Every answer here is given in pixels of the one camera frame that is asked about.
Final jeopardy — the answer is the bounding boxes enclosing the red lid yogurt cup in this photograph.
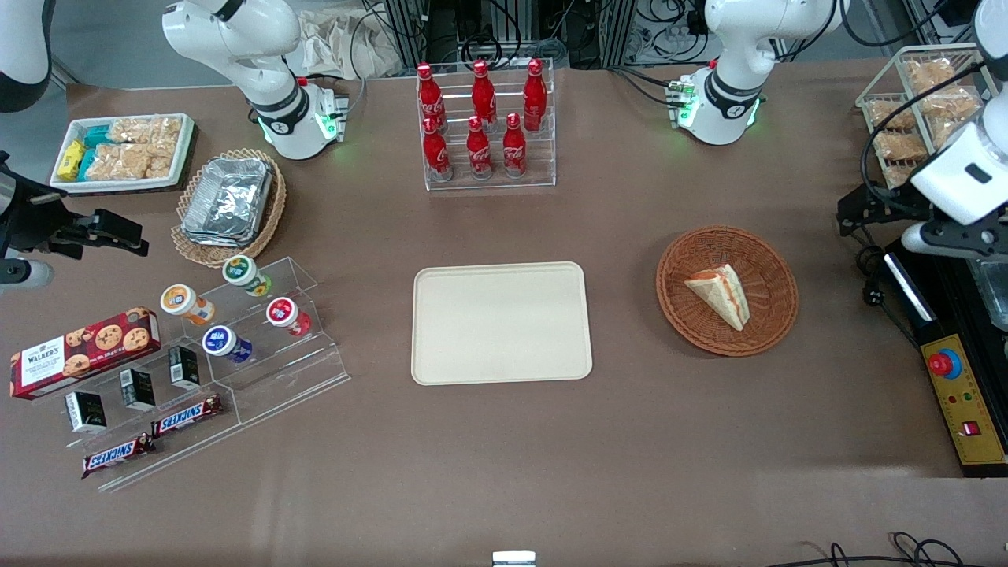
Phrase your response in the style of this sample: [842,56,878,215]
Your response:
[266,297,313,338]

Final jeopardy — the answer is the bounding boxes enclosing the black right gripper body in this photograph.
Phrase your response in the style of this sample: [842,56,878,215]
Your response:
[0,177,149,288]

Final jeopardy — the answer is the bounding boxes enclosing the stack of foil containers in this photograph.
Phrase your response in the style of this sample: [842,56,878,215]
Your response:
[183,157,273,246]

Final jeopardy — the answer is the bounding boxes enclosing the clear acrylic bottle rack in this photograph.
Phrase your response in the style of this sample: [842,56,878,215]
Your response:
[417,59,557,191]

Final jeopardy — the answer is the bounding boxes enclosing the aluminium frame rack with cables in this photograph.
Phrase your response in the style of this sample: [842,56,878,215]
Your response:
[378,0,710,70]

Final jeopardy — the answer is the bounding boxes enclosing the metal pan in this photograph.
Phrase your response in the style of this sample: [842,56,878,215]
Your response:
[973,260,1008,330]

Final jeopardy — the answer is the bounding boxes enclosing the black countertop machine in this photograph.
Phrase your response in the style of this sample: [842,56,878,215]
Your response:
[882,236,1008,478]

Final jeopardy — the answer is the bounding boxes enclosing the beige plastic serving tray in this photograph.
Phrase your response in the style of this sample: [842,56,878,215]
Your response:
[411,261,593,387]

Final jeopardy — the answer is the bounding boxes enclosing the small black carton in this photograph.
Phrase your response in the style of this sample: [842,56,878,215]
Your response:
[120,368,156,411]
[169,346,201,390]
[65,391,107,435]

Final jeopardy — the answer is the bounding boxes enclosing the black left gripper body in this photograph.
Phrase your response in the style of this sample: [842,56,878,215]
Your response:
[837,185,1008,261]

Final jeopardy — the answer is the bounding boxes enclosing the white rectangular snack bin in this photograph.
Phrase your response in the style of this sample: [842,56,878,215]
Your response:
[50,114,196,194]

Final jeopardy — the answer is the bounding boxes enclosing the blue lid yogurt cup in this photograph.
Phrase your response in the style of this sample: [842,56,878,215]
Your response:
[202,325,254,364]

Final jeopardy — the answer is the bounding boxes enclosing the red Walkers cookie box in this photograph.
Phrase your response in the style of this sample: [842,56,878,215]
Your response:
[9,307,161,401]

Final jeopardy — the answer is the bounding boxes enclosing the black floor cables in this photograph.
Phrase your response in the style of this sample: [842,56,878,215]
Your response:
[768,532,1008,567]

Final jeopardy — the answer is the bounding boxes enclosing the brown round wicker basket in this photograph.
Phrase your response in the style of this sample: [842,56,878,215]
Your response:
[656,226,799,358]

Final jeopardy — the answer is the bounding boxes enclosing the crumpled white cloth bag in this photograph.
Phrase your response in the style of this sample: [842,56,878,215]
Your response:
[295,9,404,80]

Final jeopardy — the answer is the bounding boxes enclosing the green lid yogurt cup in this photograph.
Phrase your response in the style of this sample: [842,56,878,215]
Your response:
[222,255,273,298]

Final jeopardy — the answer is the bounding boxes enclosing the yellow control panel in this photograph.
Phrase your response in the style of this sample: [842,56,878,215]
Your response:
[921,335,1007,467]

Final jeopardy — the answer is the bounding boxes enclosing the black power cable with plug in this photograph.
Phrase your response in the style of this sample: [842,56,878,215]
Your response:
[854,240,922,347]

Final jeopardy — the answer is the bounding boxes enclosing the Snickers chocolate bar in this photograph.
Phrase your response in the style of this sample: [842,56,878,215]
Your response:
[82,432,155,479]
[151,394,223,439]

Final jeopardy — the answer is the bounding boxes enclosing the tall clear acrylic step stand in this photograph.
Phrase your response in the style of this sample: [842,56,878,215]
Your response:
[180,256,351,428]

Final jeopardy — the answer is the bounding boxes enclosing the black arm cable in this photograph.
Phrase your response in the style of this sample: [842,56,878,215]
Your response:
[860,59,990,207]

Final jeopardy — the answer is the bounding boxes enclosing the low clear acrylic step stand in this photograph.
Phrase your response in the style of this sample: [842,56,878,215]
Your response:
[59,345,243,494]

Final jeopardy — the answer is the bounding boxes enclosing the clear rice cracker packet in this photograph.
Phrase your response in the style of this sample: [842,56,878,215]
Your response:
[146,142,179,179]
[87,143,155,181]
[110,117,183,147]

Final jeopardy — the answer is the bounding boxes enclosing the light oval wicker basket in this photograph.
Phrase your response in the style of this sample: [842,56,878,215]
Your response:
[172,148,286,269]

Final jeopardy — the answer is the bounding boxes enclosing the triangular sandwich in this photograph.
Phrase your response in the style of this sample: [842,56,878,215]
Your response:
[684,264,751,332]

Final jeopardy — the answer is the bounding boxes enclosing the white wire basket rack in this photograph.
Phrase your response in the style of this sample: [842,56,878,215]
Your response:
[856,43,1008,209]

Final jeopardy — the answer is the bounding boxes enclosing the red cola bottle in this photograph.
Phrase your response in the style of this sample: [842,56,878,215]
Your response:
[471,60,498,127]
[523,59,547,132]
[423,117,454,183]
[466,116,494,180]
[417,63,447,131]
[502,113,528,178]

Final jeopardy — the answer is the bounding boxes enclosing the orange lid yogurt cup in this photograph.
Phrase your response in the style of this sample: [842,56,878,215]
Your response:
[161,284,216,326]

